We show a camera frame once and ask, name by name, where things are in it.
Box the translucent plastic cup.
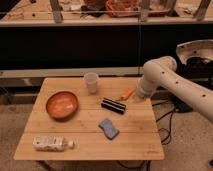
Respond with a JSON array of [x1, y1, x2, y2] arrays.
[[84, 72, 99, 94]]

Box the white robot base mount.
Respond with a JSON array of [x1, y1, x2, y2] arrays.
[[176, 39, 213, 65]]

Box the orange bowl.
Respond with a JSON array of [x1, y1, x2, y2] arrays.
[[46, 91, 78, 120]]

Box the orange handled tool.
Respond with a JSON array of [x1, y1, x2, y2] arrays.
[[118, 88, 134, 101]]

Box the wooden folding table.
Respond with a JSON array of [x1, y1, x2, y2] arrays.
[[14, 77, 164, 161]]

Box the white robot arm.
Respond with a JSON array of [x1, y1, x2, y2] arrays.
[[135, 56, 213, 123]]

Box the black cable on floor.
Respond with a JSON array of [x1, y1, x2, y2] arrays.
[[152, 101, 174, 146]]

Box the white plastic bottle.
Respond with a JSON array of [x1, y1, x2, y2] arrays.
[[32, 136, 75, 152]]

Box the blue sponge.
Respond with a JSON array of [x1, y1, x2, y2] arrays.
[[99, 119, 119, 140]]

